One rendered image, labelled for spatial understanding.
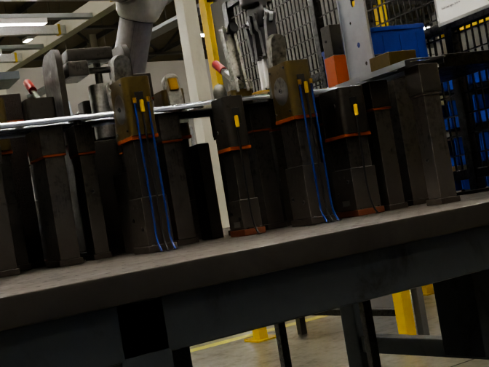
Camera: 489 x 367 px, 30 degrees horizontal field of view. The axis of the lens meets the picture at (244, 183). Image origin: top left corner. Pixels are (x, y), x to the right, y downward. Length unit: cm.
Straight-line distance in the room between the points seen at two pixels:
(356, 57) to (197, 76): 694
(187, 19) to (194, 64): 46
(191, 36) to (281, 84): 736
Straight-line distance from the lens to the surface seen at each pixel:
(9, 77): 224
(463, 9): 242
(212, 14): 532
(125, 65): 187
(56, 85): 216
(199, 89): 919
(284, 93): 193
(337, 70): 244
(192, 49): 926
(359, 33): 230
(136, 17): 270
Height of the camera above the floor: 76
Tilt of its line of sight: 2 degrees up
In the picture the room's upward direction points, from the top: 9 degrees counter-clockwise
